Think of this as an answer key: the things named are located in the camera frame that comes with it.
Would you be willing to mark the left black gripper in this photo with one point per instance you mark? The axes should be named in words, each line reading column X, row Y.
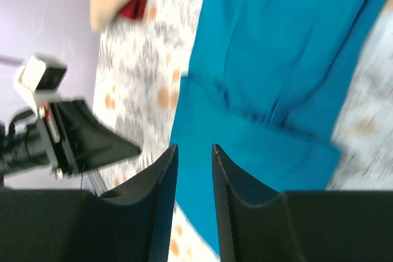
column 64, row 135

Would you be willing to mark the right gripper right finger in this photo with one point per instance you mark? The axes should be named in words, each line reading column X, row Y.
column 257, row 223

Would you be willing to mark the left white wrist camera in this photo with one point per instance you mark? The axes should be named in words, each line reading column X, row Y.
column 37, row 80

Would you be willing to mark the floral patterned table cloth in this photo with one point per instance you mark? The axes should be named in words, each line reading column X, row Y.
column 137, row 90

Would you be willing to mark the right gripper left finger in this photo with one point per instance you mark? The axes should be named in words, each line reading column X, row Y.
column 131, row 222

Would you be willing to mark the blue t shirt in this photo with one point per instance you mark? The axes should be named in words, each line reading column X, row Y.
column 266, row 82

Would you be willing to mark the folded dark red t shirt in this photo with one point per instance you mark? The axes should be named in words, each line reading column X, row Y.
column 133, row 10

